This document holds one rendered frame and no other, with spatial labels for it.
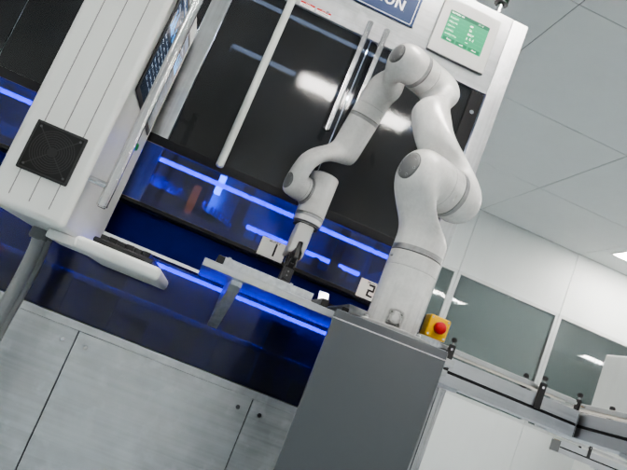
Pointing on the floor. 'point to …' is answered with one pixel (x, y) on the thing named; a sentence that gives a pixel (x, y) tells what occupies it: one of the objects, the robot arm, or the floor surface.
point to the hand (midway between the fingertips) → (285, 275)
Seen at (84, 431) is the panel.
